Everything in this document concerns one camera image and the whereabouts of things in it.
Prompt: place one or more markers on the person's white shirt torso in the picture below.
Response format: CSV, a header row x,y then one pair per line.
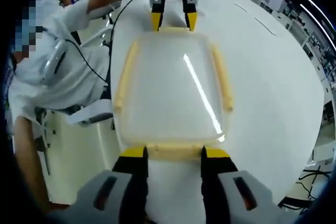
x,y
78,82

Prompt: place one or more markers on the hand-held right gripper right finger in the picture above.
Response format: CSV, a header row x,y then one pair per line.
x,y
265,203

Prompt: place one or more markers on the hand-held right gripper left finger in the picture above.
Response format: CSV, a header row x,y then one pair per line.
x,y
85,203

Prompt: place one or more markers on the white worn chest device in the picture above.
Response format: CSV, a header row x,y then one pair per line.
x,y
52,64

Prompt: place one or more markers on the clear plastic container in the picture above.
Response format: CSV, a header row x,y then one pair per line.
x,y
168,90

